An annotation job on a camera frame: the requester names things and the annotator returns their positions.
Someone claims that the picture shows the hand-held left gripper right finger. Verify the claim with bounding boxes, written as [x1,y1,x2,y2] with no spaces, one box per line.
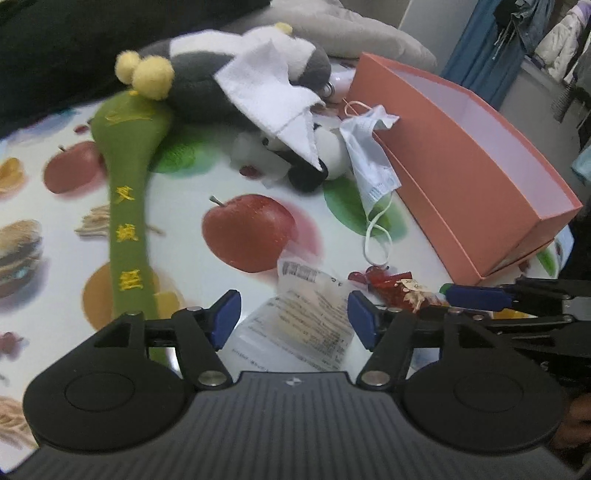
[347,290,492,388]

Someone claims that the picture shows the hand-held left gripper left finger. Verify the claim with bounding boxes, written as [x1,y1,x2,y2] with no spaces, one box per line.
[90,289,242,391]

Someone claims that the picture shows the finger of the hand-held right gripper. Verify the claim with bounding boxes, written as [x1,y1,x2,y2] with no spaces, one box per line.
[438,276,591,317]
[485,318,591,370]

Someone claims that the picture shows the red decorated packet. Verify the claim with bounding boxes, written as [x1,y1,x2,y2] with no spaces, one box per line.
[348,270,446,308]

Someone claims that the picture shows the clear plastic bag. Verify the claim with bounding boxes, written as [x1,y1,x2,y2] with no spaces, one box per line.
[230,257,354,372]

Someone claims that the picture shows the pink cardboard box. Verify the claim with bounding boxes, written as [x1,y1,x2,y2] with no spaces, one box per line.
[345,52,583,287]

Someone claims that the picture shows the blue face mask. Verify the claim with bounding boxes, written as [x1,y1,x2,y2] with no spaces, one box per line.
[341,105,402,273]

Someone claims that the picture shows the panda plush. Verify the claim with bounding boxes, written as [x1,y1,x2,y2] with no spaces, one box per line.
[231,124,348,192]

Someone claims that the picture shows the green plush stick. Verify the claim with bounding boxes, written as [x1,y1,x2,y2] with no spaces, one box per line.
[90,90,175,370]

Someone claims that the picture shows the food print tablecloth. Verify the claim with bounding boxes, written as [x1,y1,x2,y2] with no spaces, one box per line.
[0,60,573,462]

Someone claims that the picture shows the grey white penguin plush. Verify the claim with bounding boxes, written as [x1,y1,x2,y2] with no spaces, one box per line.
[115,22,333,123]

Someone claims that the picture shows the hanging clothes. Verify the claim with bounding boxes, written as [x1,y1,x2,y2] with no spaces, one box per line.
[496,0,591,121]

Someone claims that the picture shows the grey duvet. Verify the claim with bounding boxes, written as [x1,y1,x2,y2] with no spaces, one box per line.
[270,0,437,72]

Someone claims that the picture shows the black jacket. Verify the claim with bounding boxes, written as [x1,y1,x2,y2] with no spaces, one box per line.
[0,0,273,137]

